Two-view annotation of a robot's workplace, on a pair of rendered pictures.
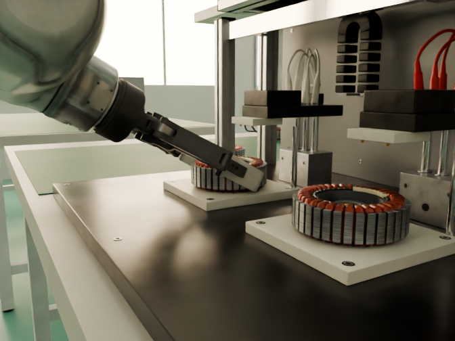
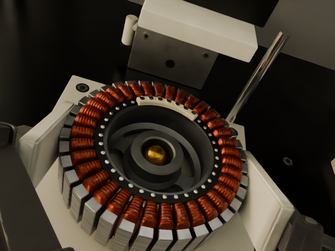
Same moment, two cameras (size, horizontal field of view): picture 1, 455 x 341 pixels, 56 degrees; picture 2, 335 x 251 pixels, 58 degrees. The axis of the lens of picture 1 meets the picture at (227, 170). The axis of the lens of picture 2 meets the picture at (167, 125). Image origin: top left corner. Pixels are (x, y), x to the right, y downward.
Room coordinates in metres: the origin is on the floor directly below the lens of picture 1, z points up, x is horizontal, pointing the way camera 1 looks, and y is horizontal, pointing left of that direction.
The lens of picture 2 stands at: (0.58, 0.11, 0.95)
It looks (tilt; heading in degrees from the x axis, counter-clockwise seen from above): 45 degrees down; 290
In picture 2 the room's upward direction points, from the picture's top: 23 degrees clockwise
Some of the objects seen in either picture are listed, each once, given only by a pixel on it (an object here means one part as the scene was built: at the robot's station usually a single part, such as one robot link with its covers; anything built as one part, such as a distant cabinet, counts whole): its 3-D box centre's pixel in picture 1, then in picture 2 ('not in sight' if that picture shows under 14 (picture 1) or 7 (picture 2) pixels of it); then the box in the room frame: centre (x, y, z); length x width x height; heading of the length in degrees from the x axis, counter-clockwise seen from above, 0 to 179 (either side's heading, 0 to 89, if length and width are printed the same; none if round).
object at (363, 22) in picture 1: (363, 53); not in sight; (0.70, -0.22, 0.98); 0.07 x 0.05 x 0.13; 30
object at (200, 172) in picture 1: (229, 172); (154, 158); (0.62, 0.00, 0.80); 0.11 x 0.11 x 0.04
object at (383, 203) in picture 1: (349, 211); not in sight; (0.41, -0.12, 0.80); 0.11 x 0.11 x 0.04
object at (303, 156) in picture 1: (305, 166); (175, 42); (0.69, -0.13, 0.80); 0.08 x 0.05 x 0.06; 30
